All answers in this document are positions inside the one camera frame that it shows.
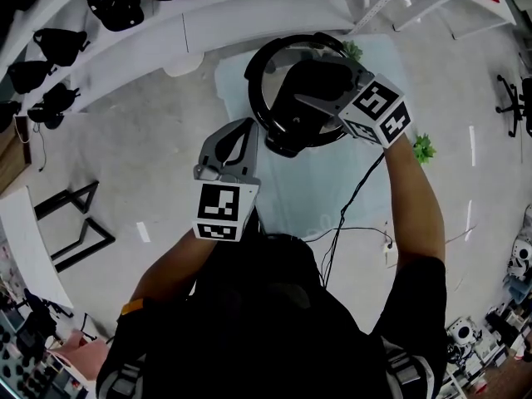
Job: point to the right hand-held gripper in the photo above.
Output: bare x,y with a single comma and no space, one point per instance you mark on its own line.
376,110

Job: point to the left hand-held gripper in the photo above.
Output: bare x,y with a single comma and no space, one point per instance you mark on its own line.
218,206

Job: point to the black electric cooker pot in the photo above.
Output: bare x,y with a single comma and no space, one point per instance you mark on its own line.
287,146

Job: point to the black cooker lid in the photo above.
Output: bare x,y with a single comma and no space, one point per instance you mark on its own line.
274,81

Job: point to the person's left forearm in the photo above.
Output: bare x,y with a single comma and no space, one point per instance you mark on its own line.
170,272

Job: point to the person's right forearm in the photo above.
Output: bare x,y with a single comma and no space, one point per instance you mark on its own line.
411,206

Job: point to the small green artificial plant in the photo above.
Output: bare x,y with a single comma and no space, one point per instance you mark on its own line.
353,50
424,148

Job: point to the light blue tablecloth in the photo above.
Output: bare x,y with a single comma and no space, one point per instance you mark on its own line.
299,189

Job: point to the white shelf unit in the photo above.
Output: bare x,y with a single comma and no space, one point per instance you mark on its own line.
249,15

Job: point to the white table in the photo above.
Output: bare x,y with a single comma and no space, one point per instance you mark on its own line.
469,11

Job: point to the white power strip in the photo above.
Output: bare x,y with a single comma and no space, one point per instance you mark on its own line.
390,256

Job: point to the black office chair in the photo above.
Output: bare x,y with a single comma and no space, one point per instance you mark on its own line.
528,106

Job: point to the person's black clothing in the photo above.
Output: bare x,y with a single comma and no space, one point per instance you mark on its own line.
266,339

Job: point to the white board panel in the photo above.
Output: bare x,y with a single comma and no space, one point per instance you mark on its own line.
33,243

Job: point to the brown wooden box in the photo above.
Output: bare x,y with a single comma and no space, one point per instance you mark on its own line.
12,160

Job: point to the group of white round devices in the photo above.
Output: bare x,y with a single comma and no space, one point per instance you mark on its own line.
519,260

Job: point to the black metal frame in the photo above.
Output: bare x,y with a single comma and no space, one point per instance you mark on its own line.
66,198
83,252

